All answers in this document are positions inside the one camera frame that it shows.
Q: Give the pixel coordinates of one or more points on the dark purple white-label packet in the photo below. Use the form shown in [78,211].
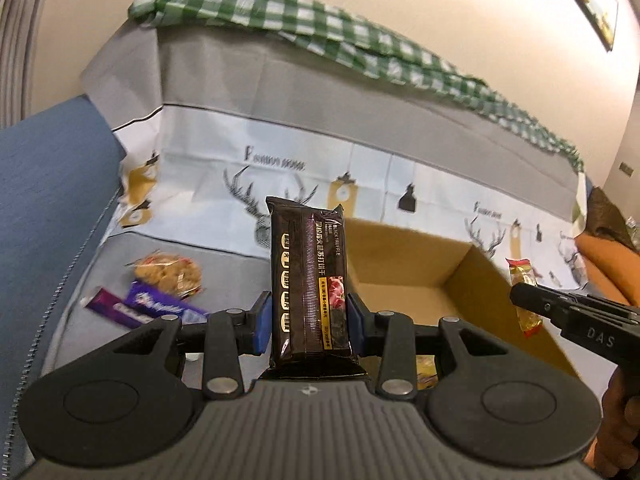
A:
[107,305]

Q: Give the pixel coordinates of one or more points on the blue sofa armrest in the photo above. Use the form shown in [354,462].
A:
[45,200]

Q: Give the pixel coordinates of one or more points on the grey deer-print sofa cover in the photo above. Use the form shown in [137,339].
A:
[225,75]

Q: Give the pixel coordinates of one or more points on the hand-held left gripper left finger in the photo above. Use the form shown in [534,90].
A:
[262,322]

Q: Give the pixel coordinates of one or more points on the framed wall picture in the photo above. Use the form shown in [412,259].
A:
[595,5]

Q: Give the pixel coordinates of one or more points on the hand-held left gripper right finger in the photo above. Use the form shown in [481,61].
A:
[355,325]

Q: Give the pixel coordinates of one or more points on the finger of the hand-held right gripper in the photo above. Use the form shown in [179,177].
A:
[532,300]

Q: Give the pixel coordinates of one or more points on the grey curtain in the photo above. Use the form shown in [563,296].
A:
[20,35]

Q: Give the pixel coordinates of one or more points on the person's right hand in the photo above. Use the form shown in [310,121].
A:
[622,420]

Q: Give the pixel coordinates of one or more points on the red yellow snack packet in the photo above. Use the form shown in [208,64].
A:
[522,272]

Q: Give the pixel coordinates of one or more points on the cardboard box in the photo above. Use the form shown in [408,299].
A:
[400,252]

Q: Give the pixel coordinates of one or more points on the green checkered cloth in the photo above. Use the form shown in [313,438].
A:
[325,25]

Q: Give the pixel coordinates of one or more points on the purple chocolate packet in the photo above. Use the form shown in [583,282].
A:
[160,302]

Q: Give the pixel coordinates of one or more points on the brown cushion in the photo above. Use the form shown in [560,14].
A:
[607,217]

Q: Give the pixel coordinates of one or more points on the orange cushion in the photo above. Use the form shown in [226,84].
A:
[600,266]

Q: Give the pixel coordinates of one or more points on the clear bag of round cookies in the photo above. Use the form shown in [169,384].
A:
[167,272]

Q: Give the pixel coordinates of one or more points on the wall outlet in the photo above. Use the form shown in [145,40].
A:
[627,168]

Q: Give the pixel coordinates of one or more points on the dark brown cracker packet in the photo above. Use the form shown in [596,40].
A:
[305,285]

